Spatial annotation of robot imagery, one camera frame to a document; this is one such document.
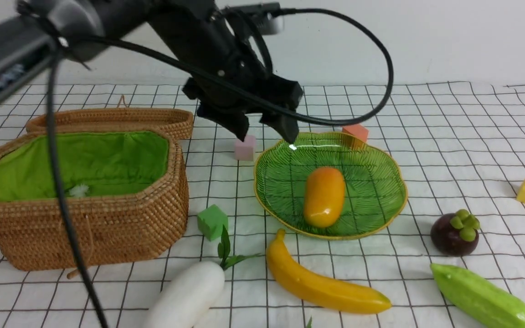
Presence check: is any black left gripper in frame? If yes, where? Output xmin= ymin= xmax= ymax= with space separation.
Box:
xmin=149 ymin=0 xmax=303 ymax=143

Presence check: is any orange yellow toy mango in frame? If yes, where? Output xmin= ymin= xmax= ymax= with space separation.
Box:
xmin=304 ymin=167 xmax=346 ymax=228

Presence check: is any white toy radish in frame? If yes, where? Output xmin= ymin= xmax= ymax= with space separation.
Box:
xmin=141 ymin=225 xmax=263 ymax=328

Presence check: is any yellow toy banana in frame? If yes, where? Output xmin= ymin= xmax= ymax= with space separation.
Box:
xmin=265 ymin=229 xmax=392 ymax=315

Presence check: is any purple toy mangosteen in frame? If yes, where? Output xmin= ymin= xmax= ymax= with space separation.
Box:
xmin=430 ymin=208 xmax=480 ymax=257

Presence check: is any green toy cucumber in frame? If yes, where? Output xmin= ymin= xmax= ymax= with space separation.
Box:
xmin=430 ymin=263 xmax=525 ymax=328

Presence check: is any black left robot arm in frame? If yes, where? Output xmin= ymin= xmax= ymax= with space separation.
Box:
xmin=0 ymin=0 xmax=303 ymax=112

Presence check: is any pink foam cube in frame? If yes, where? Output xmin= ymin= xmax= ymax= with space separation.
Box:
xmin=235 ymin=135 xmax=257 ymax=162

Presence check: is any woven wicker basket lid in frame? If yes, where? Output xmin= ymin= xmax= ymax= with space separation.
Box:
xmin=26 ymin=95 xmax=194 ymax=140

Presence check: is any orange foam cube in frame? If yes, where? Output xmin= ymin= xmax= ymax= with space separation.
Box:
xmin=342 ymin=124 xmax=369 ymax=143

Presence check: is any green foam cube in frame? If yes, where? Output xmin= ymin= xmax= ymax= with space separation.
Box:
xmin=196 ymin=204 xmax=228 ymax=241

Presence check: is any checkered white tablecloth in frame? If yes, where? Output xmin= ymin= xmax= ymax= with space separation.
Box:
xmin=0 ymin=82 xmax=525 ymax=328

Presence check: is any green glass leaf plate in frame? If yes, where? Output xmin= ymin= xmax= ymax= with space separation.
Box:
xmin=253 ymin=132 xmax=408 ymax=240

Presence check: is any woven wicker basket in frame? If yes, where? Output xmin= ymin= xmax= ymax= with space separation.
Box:
xmin=0 ymin=129 xmax=188 ymax=271

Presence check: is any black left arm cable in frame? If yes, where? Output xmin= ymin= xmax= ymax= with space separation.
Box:
xmin=16 ymin=6 xmax=394 ymax=328

